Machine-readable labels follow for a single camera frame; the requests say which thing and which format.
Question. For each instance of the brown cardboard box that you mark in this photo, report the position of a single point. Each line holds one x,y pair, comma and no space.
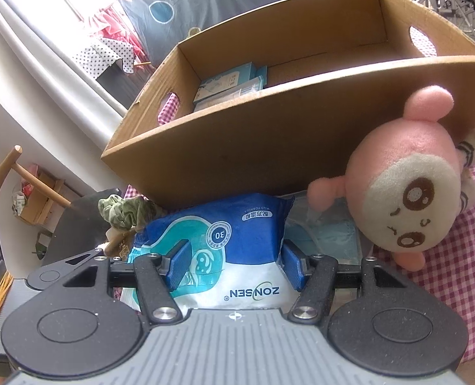
296,39

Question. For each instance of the blue wet wipes pack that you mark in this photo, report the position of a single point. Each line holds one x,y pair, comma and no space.
234,261

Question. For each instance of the green white crumpled cloth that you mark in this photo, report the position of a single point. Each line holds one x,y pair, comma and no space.
129,213

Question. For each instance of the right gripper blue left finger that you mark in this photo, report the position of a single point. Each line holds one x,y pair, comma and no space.
169,268

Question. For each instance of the wooden chair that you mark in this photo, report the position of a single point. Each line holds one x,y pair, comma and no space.
33,196

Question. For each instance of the blue face mask pack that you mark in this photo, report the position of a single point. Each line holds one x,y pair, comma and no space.
332,232

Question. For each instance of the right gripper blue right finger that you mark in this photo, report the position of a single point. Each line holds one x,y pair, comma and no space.
299,267

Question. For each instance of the blue bandage box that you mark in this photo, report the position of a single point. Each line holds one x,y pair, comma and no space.
227,80

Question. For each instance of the white curtain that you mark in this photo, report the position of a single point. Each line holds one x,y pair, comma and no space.
84,101

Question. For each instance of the pink checkered tablecloth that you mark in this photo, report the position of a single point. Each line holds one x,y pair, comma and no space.
462,268

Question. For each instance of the pink plush monkey toy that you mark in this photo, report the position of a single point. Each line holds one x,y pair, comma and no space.
407,181

